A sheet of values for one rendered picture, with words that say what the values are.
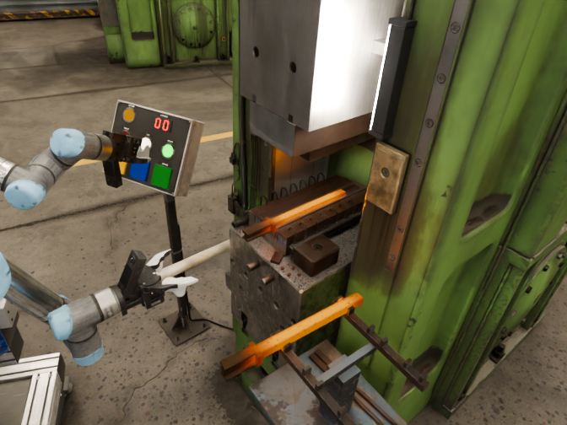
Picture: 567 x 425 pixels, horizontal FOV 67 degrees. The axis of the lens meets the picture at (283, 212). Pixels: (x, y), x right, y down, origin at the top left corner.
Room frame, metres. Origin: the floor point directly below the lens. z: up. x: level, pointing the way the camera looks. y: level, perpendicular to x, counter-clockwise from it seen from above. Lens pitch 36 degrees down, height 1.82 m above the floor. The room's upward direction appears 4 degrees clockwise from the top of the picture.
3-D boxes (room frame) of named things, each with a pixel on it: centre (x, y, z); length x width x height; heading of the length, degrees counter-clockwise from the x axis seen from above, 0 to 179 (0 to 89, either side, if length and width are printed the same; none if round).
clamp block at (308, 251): (1.00, -0.11, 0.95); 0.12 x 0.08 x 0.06; 131
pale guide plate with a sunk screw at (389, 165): (0.94, -0.26, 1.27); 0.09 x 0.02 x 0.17; 41
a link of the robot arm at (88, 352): (0.69, 0.50, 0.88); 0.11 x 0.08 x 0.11; 50
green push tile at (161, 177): (1.30, 0.44, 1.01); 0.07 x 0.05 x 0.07; 66
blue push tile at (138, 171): (1.34, 0.54, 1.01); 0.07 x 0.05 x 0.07; 66
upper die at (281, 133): (1.23, -0.11, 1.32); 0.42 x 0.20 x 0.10; 131
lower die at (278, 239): (1.23, -0.11, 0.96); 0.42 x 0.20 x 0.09; 131
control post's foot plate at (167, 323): (1.46, 0.48, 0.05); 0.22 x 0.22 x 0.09; 41
